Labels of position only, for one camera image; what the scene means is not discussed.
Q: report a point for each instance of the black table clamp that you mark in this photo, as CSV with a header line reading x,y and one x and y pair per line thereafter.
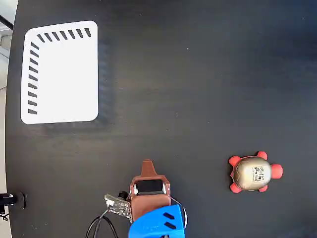
x,y
23,200

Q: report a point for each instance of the red turtle toy gold shell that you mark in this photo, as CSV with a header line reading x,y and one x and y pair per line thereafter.
x,y
247,178

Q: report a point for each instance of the white slotted tray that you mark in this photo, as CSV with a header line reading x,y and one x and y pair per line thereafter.
x,y
64,79

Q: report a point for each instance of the brown gripper with servo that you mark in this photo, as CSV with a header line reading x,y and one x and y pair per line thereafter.
x,y
149,204

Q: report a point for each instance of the bare camera circuit board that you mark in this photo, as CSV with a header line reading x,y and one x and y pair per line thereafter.
x,y
119,205

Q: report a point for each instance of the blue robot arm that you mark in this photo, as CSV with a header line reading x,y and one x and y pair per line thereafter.
x,y
153,223

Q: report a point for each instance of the black bar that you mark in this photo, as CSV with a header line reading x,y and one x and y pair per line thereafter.
x,y
6,21

